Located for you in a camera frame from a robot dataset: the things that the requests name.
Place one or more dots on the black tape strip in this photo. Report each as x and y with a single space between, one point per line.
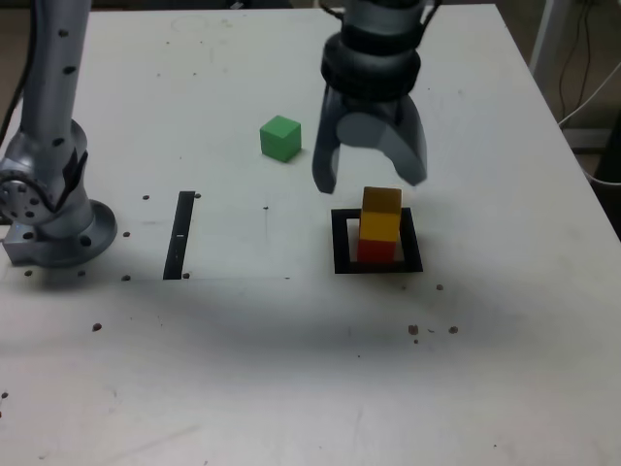
177 242

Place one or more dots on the black tape square outline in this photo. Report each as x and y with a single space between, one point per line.
339 242

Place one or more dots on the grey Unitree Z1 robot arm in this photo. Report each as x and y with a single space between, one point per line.
48 213

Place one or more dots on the yellow cube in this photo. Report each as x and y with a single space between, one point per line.
381 225

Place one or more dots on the red cube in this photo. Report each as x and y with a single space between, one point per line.
376 251

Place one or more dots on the green cube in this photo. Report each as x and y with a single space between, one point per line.
279 141

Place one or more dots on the grey flat bar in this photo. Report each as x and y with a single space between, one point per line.
587 138

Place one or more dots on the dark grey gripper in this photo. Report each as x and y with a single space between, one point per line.
383 109

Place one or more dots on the white post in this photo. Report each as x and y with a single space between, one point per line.
541 43

